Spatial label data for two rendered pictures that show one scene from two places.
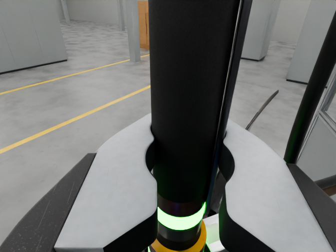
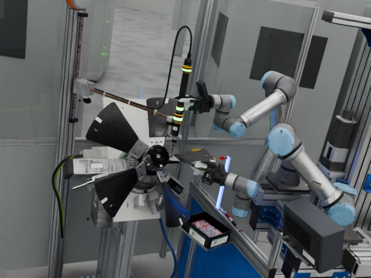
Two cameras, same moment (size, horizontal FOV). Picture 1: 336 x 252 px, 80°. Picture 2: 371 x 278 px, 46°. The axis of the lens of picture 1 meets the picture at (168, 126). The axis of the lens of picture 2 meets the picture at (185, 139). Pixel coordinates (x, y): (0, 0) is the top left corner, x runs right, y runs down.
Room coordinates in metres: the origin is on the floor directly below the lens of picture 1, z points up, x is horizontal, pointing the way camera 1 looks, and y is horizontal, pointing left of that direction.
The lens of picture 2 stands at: (1.41, 1.62, 2.07)
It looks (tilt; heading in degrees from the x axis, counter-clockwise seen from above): 20 degrees down; 229
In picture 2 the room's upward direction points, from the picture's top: 10 degrees clockwise
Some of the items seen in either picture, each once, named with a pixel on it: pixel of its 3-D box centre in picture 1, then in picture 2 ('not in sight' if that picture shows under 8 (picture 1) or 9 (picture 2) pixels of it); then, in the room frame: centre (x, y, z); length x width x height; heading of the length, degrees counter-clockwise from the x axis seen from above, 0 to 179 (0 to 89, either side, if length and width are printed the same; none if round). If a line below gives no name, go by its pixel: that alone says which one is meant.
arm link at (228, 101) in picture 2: not in sight; (224, 102); (-0.19, 0.00, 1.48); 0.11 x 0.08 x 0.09; 177
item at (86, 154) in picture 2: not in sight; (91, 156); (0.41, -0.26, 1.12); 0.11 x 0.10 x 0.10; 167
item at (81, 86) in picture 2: not in sight; (83, 87); (0.33, -0.59, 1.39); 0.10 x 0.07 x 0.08; 112
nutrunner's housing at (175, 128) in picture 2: not in sight; (181, 99); (0.09, -0.01, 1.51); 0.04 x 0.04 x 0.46
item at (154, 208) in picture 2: not in sight; (157, 205); (0.12, -0.02, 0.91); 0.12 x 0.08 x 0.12; 77
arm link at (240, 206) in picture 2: not in sight; (242, 203); (-0.11, 0.35, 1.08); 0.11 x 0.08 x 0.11; 35
